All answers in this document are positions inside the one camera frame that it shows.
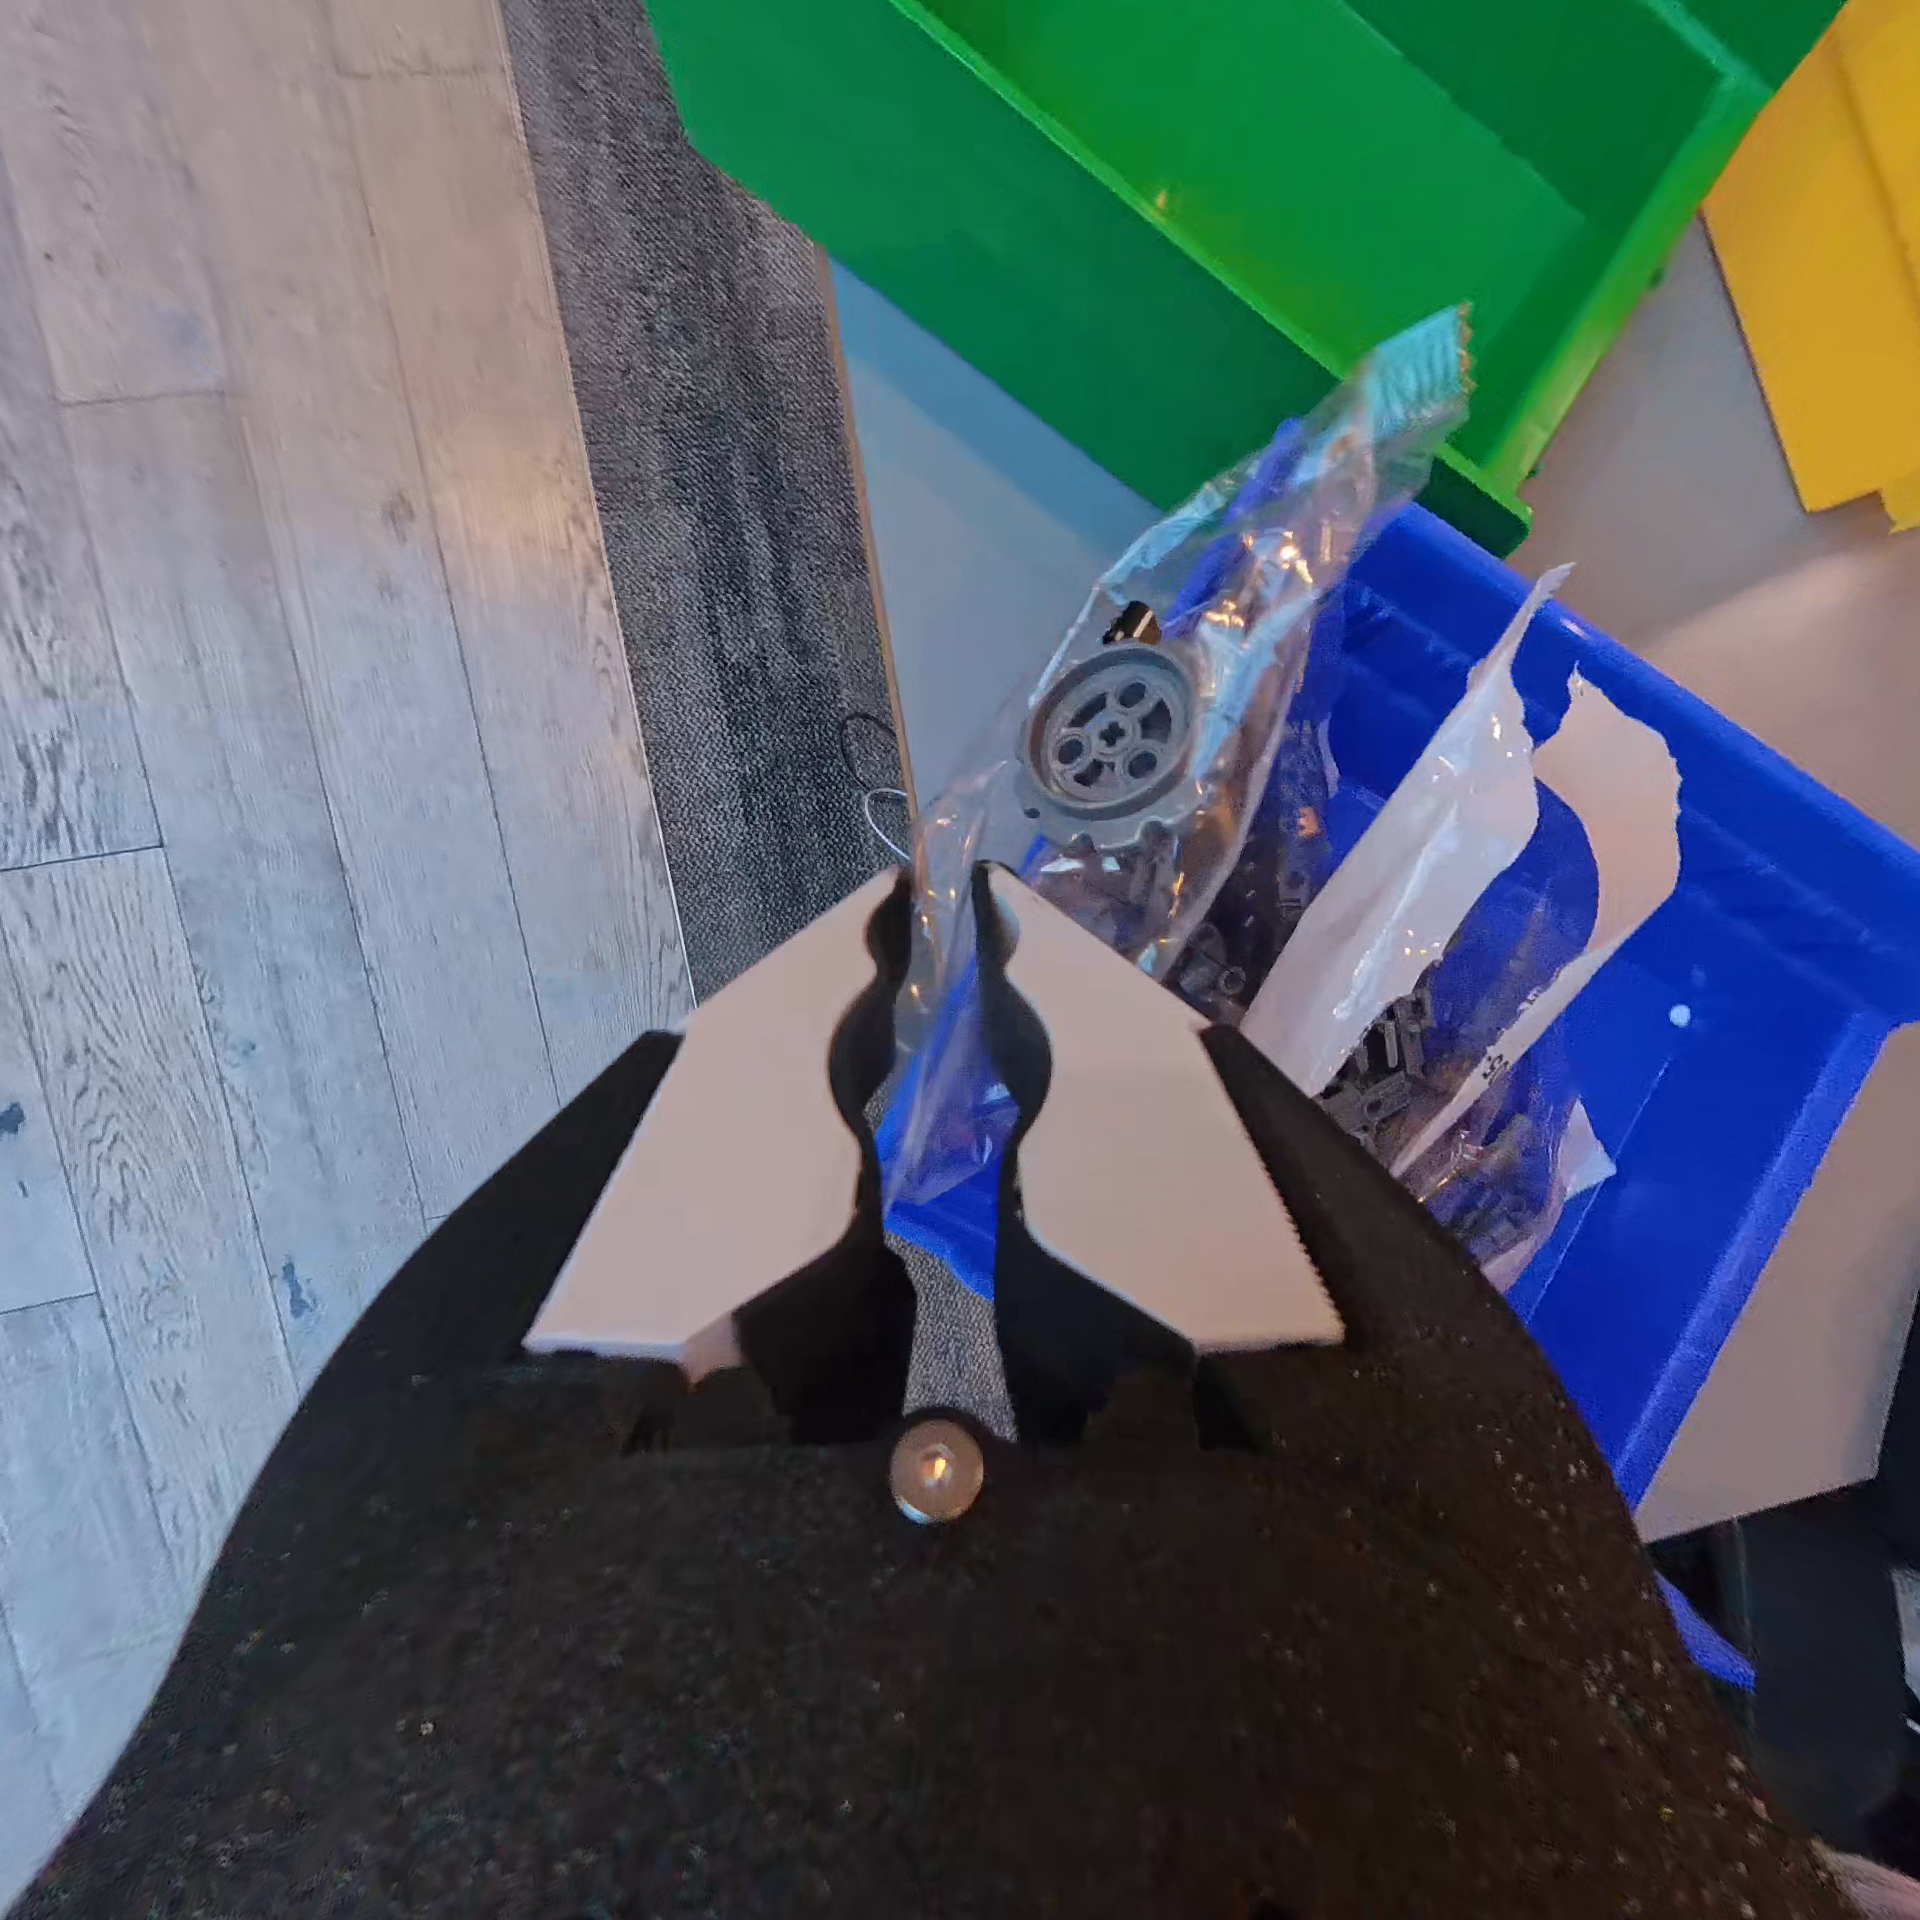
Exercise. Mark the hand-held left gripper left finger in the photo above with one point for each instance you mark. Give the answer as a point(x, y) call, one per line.
point(705, 1184)

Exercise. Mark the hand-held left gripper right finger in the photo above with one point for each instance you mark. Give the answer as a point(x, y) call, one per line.
point(1172, 1184)

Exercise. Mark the blue plastic bin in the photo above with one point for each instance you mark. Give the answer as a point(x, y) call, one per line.
point(1725, 901)

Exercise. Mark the clear bag of grey parts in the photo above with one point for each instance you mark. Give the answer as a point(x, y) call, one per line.
point(1319, 450)

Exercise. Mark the yellow plastic bin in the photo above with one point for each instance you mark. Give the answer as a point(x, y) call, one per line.
point(1829, 299)

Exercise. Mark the grey desk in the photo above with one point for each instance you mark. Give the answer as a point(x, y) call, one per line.
point(962, 523)

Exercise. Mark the torn white plastic bag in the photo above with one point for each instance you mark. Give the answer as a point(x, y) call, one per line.
point(1425, 868)

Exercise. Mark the grey gear wheel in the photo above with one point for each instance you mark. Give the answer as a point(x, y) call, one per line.
point(1102, 733)

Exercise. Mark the green plastic bin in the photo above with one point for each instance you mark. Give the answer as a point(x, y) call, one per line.
point(1126, 224)

